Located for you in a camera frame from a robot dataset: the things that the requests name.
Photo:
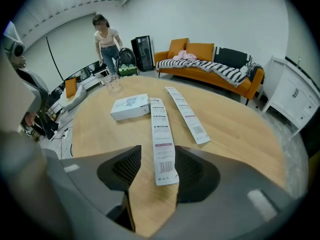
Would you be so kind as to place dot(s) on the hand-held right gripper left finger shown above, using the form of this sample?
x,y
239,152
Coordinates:
x,y
82,169

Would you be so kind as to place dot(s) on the black white striped blanket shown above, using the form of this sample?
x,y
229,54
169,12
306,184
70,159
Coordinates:
x,y
225,69

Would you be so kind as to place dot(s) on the orange sofa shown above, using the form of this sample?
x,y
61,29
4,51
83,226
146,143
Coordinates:
x,y
185,74

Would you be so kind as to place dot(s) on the wooden coffee table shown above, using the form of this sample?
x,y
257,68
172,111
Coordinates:
x,y
225,134

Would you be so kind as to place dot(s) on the grey white beanbag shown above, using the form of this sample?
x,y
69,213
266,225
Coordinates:
x,y
75,101

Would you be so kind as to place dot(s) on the pink garment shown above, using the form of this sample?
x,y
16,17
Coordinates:
x,y
185,56

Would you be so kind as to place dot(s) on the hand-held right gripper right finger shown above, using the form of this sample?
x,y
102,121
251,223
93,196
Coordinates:
x,y
237,184

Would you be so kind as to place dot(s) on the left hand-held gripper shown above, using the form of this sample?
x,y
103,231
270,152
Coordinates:
x,y
12,35

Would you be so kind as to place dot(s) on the black glass-door cabinet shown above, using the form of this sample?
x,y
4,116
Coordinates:
x,y
142,54

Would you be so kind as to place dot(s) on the white power strip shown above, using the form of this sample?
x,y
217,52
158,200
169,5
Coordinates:
x,y
66,134

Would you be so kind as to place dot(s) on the orange cushion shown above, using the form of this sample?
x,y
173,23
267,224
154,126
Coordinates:
x,y
70,87
177,47
200,51

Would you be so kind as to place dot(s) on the white sideboard cabinet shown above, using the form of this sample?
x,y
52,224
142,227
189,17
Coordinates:
x,y
287,96

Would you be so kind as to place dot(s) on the white box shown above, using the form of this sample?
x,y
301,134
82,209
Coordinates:
x,y
130,107

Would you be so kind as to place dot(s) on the clear glass cup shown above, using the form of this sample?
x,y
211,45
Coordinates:
x,y
112,84

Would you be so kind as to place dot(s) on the left hand-held gripper camera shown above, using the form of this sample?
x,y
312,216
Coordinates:
x,y
18,49

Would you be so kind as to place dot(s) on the white low cabinet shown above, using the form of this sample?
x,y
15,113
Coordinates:
x,y
92,80

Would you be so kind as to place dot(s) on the white roller blind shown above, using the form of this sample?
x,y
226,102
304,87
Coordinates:
x,y
40,64
72,41

